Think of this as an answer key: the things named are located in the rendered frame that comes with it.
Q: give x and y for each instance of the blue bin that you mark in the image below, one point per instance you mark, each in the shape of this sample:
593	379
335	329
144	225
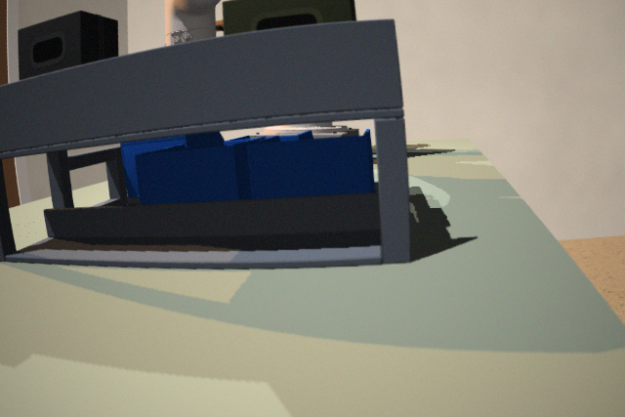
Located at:
176	174
129	150
311	167
306	135

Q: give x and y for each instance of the grey metal shelf frame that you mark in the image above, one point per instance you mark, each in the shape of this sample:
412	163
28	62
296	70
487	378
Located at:
314	73

